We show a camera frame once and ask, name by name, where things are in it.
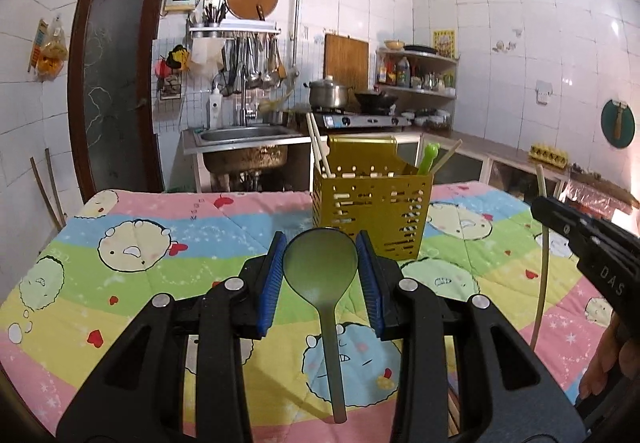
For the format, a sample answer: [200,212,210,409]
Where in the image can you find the red and yellow hanging mitts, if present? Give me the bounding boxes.
[155,43,192,76]

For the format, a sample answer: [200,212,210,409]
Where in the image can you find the metal faucet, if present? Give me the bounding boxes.
[215,73,257,126]

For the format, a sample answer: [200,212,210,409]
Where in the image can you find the green round wall board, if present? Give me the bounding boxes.
[600,98,636,149]

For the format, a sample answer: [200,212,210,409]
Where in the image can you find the black wok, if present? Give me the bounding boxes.
[354,92,400,113]

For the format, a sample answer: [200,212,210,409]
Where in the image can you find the yellow perforated utensil holder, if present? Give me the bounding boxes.
[311,136,433,260]

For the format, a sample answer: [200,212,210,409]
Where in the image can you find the grey plastic spoon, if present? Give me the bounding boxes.
[282,226,360,424]

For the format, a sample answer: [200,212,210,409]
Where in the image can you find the kitchen counter cabinets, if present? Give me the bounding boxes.
[395,130,571,201]

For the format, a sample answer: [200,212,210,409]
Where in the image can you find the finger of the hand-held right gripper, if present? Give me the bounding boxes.
[530,196,640,269]

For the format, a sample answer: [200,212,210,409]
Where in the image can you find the steel cooking pot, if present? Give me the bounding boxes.
[302,76,351,110]

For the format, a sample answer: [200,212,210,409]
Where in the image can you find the yellow egg carton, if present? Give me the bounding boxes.
[528,143,571,166]

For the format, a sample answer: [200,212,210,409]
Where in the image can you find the rectangular wooden cutting board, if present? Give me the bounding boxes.
[324,33,371,91]

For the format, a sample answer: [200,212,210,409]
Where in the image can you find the corner wall shelf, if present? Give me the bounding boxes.
[375,48,458,99]

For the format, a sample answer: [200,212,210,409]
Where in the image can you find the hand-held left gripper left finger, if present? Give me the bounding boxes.
[55,232,288,443]

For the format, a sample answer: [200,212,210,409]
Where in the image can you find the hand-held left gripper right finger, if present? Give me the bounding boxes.
[354,230,586,443]

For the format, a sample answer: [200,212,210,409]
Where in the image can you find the wooden stick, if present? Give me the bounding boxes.
[30,157,61,230]
[45,148,67,226]

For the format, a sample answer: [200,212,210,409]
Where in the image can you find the white hanging cloth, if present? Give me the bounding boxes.
[190,39,226,74]

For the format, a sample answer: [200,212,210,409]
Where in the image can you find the metal wall rack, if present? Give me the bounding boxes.
[188,22,282,38]

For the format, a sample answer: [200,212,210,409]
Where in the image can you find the white soap bottle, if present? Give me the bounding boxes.
[208,88,223,129]

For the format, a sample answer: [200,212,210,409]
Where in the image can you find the yellow wall poster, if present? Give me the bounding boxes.
[432,29,457,60]

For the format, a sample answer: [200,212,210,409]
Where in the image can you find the row of hanging kitchen utensils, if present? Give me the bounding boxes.
[220,36,291,94]

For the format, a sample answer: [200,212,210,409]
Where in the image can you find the brown framed glass door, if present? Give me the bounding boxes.
[67,0,170,201]

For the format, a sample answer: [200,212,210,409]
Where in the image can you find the gas stove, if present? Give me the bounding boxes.
[312,108,413,131]

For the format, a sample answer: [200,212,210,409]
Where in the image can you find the hanging plastic bag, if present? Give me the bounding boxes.
[27,16,69,81]

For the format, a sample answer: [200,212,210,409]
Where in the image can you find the person's right hand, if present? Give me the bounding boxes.
[579,310,627,400]

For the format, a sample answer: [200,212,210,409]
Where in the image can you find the cartoon printed blanket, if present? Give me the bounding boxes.
[0,180,640,443]

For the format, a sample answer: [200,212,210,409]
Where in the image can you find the steel sink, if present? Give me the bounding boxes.
[182,126,311,174]

